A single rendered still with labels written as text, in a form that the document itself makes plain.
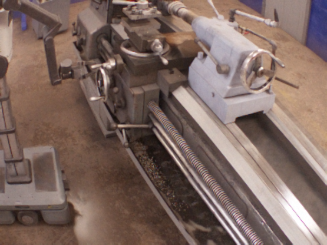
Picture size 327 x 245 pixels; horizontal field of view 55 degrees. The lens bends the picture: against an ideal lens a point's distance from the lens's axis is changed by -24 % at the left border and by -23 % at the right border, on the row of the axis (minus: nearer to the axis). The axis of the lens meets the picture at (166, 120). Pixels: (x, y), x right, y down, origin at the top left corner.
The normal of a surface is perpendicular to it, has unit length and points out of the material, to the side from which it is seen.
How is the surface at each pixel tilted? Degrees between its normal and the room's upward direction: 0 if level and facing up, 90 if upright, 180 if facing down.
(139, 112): 90
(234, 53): 82
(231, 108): 90
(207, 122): 36
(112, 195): 0
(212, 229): 0
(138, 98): 90
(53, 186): 0
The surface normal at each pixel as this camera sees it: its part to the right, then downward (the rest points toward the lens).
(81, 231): 0.08, -0.80
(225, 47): -0.88, 0.09
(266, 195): -0.46, -0.53
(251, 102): 0.43, 0.57
